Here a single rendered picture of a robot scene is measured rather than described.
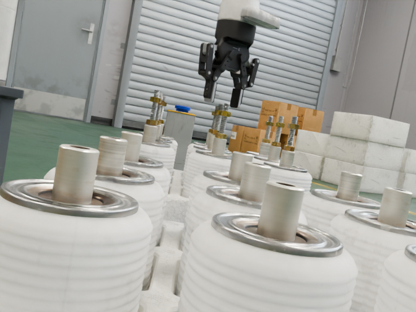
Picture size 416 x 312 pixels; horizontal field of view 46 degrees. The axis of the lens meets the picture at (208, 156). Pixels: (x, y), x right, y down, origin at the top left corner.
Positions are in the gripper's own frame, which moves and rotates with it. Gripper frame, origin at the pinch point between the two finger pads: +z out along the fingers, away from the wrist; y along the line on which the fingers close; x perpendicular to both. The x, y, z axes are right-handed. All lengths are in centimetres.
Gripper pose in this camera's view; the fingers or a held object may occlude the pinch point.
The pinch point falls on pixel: (223, 98)
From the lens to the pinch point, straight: 94.0
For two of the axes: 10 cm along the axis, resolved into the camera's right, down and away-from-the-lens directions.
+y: -7.4, -0.9, -6.7
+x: 6.5, 1.8, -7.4
